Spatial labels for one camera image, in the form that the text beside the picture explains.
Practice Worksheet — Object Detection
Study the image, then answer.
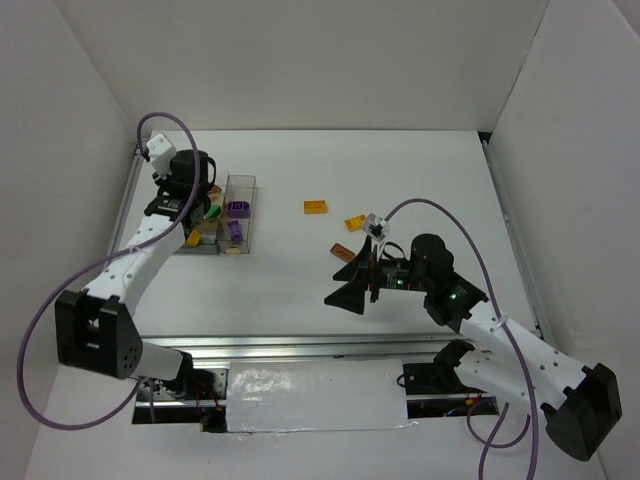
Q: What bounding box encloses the orange lego brick right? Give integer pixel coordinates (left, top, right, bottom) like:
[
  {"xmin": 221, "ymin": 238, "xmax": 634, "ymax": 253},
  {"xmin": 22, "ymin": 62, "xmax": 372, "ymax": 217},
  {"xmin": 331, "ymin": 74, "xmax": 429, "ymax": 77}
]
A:
[{"xmin": 344, "ymin": 214, "xmax": 367, "ymax": 233}]

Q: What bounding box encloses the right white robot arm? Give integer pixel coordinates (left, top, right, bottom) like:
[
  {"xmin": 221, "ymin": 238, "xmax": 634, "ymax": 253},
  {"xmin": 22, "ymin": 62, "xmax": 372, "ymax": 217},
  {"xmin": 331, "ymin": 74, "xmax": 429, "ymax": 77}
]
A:
[{"xmin": 324, "ymin": 234, "xmax": 622, "ymax": 461}]

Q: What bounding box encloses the purple lego brick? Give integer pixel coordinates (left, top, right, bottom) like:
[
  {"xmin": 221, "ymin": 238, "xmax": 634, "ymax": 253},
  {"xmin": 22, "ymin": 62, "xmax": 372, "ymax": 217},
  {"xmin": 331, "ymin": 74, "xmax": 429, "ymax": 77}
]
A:
[{"xmin": 227, "ymin": 220, "xmax": 244, "ymax": 244}]

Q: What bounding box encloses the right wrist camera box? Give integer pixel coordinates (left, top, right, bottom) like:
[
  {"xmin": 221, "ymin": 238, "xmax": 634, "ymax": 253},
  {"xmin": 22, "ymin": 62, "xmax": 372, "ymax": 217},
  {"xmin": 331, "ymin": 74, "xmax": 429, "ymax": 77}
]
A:
[{"xmin": 361, "ymin": 213, "xmax": 389, "ymax": 251}]

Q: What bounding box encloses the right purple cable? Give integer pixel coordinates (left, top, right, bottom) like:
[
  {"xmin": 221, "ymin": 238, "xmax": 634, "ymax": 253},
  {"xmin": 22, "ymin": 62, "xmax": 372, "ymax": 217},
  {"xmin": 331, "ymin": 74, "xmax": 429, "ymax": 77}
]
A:
[{"xmin": 383, "ymin": 198, "xmax": 543, "ymax": 480}]

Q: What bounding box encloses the green lego brick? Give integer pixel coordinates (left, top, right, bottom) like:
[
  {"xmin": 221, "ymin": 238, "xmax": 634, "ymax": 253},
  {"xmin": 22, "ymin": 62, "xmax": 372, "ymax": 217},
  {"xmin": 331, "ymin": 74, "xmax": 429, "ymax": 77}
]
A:
[{"xmin": 205, "ymin": 204, "xmax": 223, "ymax": 219}]

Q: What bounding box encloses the purple cable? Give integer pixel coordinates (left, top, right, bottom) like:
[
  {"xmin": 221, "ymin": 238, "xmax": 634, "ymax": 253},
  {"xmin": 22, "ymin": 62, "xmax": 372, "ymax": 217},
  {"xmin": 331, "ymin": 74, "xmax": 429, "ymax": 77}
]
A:
[
  {"xmin": 383, "ymin": 198, "xmax": 543, "ymax": 480},
  {"xmin": 17, "ymin": 111, "xmax": 206, "ymax": 431}
]

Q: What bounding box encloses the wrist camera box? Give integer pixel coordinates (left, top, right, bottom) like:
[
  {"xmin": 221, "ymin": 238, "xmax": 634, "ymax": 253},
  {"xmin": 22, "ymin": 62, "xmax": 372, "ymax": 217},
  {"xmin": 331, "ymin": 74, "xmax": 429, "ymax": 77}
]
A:
[
  {"xmin": 361, "ymin": 213, "xmax": 389, "ymax": 251},
  {"xmin": 144, "ymin": 133, "xmax": 177, "ymax": 179}
]

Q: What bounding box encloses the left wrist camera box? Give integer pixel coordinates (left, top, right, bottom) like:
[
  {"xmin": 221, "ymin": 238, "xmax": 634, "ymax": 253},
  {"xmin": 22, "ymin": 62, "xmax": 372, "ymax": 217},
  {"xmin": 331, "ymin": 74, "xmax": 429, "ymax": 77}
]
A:
[{"xmin": 144, "ymin": 133, "xmax": 177, "ymax": 179}]

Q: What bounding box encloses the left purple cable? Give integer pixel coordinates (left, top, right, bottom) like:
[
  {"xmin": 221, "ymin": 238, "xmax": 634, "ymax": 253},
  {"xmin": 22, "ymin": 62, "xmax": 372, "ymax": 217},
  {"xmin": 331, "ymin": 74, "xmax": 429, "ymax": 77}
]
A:
[{"xmin": 17, "ymin": 111, "xmax": 206, "ymax": 431}]

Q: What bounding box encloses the brown orange lego brick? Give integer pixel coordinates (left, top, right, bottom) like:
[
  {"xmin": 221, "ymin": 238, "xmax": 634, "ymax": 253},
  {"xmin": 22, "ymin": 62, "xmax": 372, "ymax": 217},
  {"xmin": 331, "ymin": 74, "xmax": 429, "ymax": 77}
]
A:
[{"xmin": 330, "ymin": 243, "xmax": 356, "ymax": 263}]

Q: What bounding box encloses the clear tall narrow container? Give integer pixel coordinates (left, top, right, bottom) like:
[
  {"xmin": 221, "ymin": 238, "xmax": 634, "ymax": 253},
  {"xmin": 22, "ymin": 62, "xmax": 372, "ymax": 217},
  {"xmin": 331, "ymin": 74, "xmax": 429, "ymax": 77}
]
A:
[{"xmin": 217, "ymin": 175, "xmax": 257, "ymax": 254}]

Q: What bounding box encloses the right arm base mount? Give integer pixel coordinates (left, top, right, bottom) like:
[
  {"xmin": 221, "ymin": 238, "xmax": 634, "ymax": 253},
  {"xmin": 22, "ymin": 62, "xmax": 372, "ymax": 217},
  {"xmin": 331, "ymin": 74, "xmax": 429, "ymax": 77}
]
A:
[{"xmin": 396, "ymin": 340, "xmax": 498, "ymax": 419}]

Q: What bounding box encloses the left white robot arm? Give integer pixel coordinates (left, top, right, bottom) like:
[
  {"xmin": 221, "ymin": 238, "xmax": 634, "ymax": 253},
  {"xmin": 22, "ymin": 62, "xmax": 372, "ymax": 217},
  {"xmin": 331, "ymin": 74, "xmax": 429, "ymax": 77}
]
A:
[{"xmin": 54, "ymin": 150, "xmax": 216, "ymax": 385}]

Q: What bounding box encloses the clear wavy container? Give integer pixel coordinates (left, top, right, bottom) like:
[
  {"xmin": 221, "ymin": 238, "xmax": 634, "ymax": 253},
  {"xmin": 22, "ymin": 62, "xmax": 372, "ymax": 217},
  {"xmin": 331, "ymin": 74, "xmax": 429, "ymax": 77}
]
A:
[{"xmin": 214, "ymin": 171, "xmax": 229, "ymax": 198}]

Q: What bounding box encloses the purple round lego piece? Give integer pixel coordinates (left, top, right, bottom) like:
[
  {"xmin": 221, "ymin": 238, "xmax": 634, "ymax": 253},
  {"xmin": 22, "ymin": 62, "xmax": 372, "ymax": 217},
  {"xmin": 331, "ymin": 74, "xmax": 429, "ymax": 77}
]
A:
[{"xmin": 226, "ymin": 201, "xmax": 251, "ymax": 219}]

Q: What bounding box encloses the orange lego brick far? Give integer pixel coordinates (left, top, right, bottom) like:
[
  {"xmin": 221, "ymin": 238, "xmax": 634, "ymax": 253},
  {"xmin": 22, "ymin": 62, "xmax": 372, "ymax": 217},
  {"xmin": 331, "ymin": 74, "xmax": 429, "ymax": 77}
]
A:
[{"xmin": 303, "ymin": 200, "xmax": 328, "ymax": 215}]

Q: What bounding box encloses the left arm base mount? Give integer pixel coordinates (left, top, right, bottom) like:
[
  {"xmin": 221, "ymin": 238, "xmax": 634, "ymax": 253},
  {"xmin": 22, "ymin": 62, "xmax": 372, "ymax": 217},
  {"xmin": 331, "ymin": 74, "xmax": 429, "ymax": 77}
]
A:
[{"xmin": 132, "ymin": 366, "xmax": 229, "ymax": 433}]

